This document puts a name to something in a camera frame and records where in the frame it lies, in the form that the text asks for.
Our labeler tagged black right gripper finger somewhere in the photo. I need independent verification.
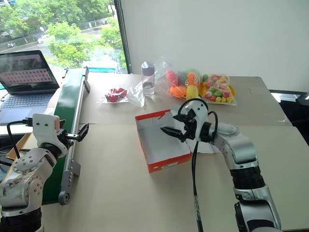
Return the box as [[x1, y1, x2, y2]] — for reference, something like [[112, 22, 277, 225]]
[[160, 126, 183, 139], [172, 113, 188, 122]]

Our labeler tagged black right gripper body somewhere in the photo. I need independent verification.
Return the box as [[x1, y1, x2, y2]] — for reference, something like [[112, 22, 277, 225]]
[[182, 109, 197, 144]]

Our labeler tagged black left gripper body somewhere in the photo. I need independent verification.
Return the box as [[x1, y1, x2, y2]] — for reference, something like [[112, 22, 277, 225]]
[[56, 129, 74, 148]]

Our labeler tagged orange cardboard box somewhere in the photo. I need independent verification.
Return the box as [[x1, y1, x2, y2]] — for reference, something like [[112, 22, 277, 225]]
[[134, 108, 221, 174]]

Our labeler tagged green conveyor belt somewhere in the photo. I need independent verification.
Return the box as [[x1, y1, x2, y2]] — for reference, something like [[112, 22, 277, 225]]
[[41, 65, 91, 206]]

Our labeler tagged bag of plush toy fruit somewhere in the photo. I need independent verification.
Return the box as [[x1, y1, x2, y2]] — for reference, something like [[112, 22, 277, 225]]
[[166, 67, 202, 101]]

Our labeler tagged bag of colourful balls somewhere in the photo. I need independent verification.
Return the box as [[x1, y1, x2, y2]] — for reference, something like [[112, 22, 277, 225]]
[[199, 73, 238, 106]]

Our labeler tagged empty clear plastic bag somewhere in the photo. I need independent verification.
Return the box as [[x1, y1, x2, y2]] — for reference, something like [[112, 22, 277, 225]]
[[126, 81, 146, 108]]

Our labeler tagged clear bottle with grey cap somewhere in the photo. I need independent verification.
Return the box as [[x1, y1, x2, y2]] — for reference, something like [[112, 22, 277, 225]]
[[140, 61, 155, 96]]

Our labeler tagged red item in clear bag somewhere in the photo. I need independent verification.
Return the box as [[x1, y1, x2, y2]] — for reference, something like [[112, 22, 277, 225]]
[[97, 87, 129, 104]]

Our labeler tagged crumpled clear plastic bag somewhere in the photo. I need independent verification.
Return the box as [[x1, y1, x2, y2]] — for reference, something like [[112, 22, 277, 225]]
[[154, 56, 173, 86]]

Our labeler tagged dark open laptop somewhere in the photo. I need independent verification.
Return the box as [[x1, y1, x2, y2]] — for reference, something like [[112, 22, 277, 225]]
[[0, 50, 60, 127]]

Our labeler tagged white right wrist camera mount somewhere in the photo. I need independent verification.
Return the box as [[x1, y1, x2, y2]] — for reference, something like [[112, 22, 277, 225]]
[[180, 99, 209, 141]]

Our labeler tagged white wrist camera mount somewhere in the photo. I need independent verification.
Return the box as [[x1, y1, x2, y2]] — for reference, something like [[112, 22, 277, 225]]
[[180, 99, 209, 141], [32, 113, 69, 159]]

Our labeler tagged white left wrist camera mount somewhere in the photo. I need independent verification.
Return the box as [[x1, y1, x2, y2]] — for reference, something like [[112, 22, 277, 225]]
[[32, 113, 69, 159]]

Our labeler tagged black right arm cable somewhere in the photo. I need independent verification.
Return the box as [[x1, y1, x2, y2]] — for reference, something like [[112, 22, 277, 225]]
[[178, 98, 219, 232]]

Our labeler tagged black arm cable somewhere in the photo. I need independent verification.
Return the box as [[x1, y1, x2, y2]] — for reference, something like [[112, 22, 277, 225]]
[[6, 117, 33, 160], [178, 98, 219, 232]]

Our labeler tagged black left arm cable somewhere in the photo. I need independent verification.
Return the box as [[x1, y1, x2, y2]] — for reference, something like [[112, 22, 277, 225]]
[[6, 117, 33, 160]]

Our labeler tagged black window frame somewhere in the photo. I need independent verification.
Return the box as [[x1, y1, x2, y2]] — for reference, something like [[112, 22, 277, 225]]
[[113, 0, 133, 74]]

